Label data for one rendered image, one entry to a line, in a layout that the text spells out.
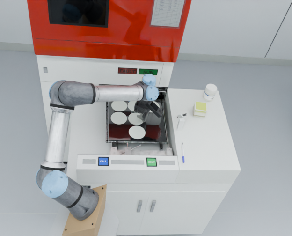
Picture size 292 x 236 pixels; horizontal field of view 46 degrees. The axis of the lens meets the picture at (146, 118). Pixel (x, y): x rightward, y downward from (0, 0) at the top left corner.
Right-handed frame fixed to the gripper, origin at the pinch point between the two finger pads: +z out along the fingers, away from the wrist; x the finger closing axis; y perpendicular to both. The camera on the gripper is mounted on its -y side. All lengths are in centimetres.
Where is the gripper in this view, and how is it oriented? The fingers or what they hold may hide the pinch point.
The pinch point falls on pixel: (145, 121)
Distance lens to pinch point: 213.2
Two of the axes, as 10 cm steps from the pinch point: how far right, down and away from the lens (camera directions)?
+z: -1.3, 6.5, 7.5
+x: -4.0, 6.6, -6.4
